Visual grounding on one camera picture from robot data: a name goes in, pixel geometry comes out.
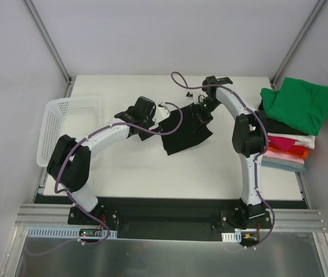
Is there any right slotted cable duct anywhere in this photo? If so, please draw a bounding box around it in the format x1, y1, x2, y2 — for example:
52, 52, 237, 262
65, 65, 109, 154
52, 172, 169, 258
221, 231, 242, 243

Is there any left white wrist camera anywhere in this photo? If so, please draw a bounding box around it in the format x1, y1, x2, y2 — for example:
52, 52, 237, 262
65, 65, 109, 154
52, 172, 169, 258
153, 102, 170, 123

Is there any left aluminium corner post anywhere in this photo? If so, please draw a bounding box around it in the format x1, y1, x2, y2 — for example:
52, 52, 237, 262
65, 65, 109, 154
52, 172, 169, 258
22, 0, 75, 98

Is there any light blue folded t-shirt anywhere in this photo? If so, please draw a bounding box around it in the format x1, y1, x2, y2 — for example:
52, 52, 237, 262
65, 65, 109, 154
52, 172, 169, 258
261, 161, 307, 174

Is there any aluminium corner post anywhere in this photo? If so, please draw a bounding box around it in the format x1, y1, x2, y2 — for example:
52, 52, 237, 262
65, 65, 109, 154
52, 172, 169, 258
22, 0, 75, 98
270, 0, 328, 89

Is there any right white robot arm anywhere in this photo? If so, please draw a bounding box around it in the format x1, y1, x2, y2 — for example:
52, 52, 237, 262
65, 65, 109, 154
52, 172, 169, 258
190, 76, 267, 230

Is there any black graphic t-shirt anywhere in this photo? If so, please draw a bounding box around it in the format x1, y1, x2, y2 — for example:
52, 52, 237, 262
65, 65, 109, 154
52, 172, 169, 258
161, 104, 213, 156

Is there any white plastic basket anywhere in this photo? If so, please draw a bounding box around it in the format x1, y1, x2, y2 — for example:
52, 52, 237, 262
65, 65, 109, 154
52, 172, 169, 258
36, 96, 101, 167

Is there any right aluminium corner post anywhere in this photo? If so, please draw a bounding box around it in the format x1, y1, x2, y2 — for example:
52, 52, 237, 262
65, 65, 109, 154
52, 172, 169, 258
270, 0, 328, 89

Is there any green folded t-shirt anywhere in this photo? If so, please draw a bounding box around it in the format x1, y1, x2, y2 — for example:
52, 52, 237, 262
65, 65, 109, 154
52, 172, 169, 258
260, 77, 328, 136

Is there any orange folded t-shirt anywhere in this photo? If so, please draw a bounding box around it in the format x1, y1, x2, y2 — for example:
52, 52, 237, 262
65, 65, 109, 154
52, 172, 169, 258
268, 145, 308, 160

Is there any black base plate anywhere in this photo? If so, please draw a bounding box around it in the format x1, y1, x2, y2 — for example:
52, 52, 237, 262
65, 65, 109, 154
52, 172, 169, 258
67, 197, 272, 241

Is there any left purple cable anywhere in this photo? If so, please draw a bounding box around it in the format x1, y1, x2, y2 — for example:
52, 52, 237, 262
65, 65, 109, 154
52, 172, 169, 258
25, 101, 184, 255

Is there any magenta folded t-shirt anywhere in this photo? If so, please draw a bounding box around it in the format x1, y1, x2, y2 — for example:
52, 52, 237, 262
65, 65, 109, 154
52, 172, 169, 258
269, 136, 296, 151

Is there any left slotted cable duct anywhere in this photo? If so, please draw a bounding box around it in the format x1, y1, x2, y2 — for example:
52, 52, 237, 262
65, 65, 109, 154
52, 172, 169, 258
28, 227, 118, 240

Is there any black folded t-shirt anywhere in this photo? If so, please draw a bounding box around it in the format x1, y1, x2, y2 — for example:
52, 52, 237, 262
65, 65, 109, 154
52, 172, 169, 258
266, 117, 308, 136

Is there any aluminium rail frame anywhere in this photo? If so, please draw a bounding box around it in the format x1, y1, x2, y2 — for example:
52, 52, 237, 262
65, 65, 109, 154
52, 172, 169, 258
15, 173, 326, 231

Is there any slotted cable duct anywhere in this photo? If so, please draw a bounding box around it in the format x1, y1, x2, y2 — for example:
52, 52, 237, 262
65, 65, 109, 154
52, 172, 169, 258
221, 231, 242, 243
28, 227, 118, 240

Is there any white folded t-shirt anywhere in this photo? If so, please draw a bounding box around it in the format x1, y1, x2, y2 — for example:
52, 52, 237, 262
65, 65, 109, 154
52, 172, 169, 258
268, 133, 316, 149

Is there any grey folded t-shirt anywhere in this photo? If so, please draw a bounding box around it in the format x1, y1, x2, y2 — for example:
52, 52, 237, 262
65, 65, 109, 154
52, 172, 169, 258
261, 159, 305, 171

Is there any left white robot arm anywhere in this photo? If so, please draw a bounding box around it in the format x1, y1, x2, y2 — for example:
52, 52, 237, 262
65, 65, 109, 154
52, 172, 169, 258
47, 96, 170, 224

